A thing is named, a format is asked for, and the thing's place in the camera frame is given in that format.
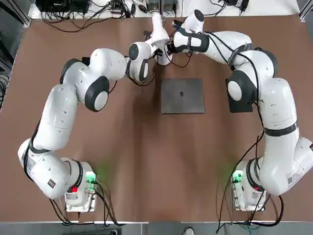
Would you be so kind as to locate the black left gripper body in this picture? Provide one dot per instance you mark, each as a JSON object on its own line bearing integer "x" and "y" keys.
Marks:
{"x": 158, "y": 52}

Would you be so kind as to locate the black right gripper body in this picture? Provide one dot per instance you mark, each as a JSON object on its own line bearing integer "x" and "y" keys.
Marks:
{"x": 171, "y": 47}

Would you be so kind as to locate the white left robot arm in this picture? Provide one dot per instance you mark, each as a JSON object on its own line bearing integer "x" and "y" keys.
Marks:
{"x": 61, "y": 115}

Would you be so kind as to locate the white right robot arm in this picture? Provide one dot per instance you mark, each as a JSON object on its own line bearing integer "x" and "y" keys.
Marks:
{"x": 278, "y": 110}

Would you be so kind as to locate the grey laptop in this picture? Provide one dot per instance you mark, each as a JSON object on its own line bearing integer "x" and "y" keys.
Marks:
{"x": 183, "y": 102}

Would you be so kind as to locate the black usb hub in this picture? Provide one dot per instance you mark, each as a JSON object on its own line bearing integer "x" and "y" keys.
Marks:
{"x": 118, "y": 11}

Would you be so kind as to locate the black equipment box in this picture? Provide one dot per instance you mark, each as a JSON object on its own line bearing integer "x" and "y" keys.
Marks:
{"x": 62, "y": 5}

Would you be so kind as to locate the person's white shoe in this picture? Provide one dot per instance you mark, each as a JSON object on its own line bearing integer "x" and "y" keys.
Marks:
{"x": 188, "y": 230}

